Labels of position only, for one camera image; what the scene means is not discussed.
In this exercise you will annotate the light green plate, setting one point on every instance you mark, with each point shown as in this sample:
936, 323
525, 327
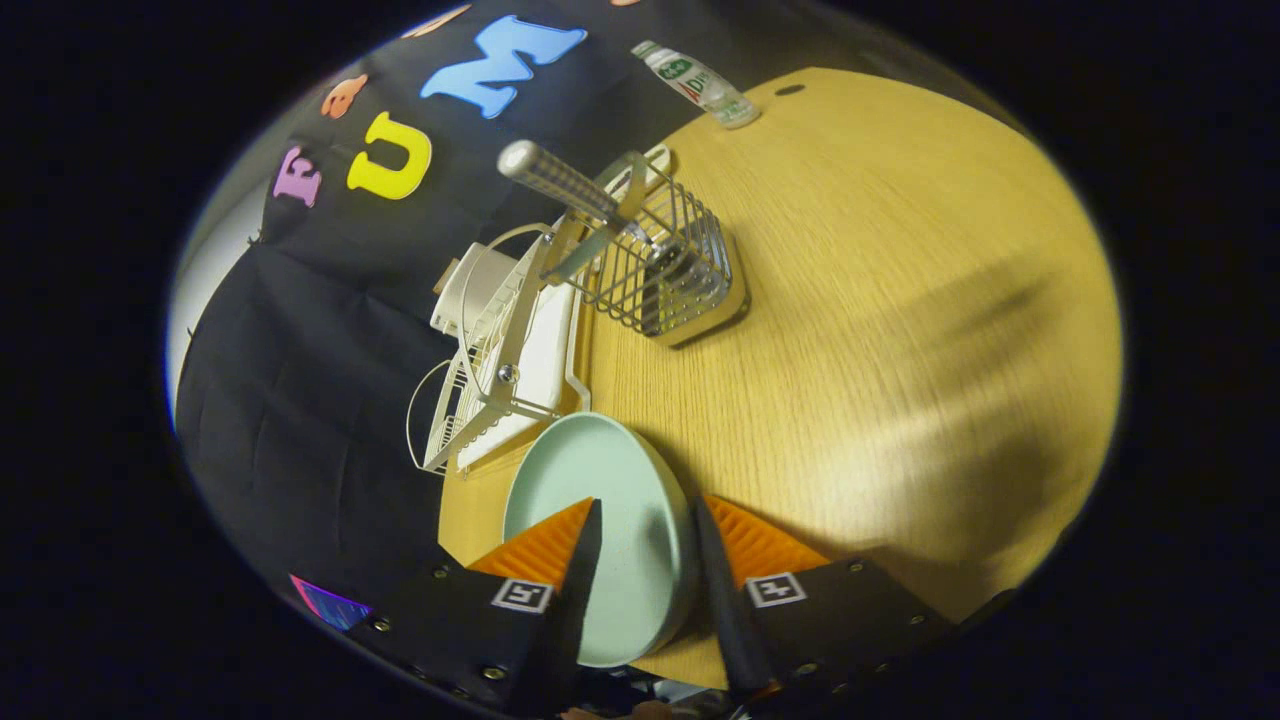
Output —
640, 560

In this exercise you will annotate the white toaster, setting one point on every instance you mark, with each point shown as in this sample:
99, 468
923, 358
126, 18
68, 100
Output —
480, 285

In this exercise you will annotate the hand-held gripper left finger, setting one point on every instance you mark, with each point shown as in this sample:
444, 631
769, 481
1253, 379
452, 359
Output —
585, 580

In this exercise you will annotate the white drip tray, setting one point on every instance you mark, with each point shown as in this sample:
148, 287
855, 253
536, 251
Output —
545, 365

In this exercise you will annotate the white drink bottle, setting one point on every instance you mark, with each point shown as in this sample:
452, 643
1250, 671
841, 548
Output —
700, 85

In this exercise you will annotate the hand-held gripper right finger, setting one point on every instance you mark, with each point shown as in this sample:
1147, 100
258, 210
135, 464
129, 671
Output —
720, 600

